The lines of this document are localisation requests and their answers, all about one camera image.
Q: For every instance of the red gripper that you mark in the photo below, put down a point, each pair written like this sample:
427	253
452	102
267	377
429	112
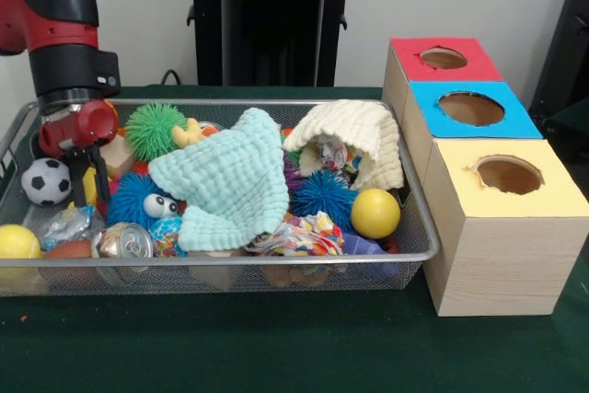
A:
78	130

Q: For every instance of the yellow foam cheese wedge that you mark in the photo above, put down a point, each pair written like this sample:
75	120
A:
91	186

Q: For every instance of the mint waffle cloth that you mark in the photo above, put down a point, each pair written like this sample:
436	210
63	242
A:
230	181

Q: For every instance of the cream waffle cloth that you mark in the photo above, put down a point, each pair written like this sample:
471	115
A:
349	123

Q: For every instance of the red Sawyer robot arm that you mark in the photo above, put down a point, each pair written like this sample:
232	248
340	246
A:
60	43

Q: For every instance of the silver mesh bin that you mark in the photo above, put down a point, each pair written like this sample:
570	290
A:
416	236

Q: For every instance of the wooden box with three holes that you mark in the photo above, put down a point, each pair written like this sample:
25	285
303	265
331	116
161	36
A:
506	264

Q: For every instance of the plush soccer ball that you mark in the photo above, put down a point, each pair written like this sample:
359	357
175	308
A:
46	181

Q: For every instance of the blue spiky ball with eyes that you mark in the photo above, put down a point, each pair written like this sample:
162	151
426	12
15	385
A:
129	195

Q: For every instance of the clear plastic packet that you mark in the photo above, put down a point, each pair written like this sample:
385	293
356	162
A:
69	227

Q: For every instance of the green spiky ball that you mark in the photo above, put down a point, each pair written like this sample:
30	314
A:
152	133

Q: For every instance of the silver drink can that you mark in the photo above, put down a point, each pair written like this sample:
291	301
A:
124	241

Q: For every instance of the yellow plastic ball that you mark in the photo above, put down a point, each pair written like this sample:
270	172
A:
375	213
18	242

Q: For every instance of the dark green table cloth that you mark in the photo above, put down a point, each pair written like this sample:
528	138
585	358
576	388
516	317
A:
575	119
276	342

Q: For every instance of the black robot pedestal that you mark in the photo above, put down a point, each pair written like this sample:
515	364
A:
267	20

